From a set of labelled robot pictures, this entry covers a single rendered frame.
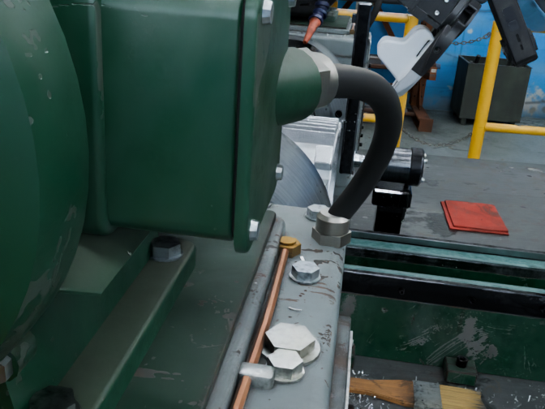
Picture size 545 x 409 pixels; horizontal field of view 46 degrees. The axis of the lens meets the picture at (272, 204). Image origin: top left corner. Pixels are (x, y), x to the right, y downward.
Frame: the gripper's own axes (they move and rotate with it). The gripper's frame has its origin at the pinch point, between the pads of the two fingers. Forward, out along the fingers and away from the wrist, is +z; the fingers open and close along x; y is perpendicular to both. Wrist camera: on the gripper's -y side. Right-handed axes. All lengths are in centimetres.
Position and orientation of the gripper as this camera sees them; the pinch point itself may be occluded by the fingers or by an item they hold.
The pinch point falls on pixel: (397, 94)
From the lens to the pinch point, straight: 79.6
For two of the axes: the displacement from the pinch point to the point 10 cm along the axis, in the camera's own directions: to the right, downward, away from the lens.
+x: -1.5, 3.6, -9.2
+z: -5.5, 7.4, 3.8
